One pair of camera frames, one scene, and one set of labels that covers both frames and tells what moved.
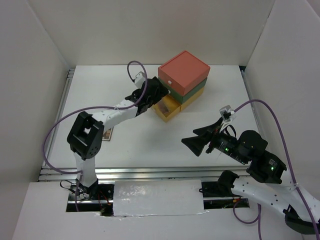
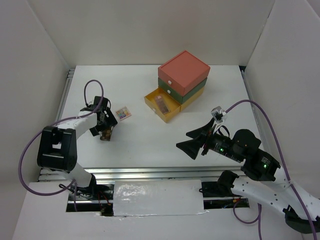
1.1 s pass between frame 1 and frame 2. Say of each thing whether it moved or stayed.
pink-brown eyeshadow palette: stayed
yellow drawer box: stayed
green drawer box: stayed
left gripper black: moved
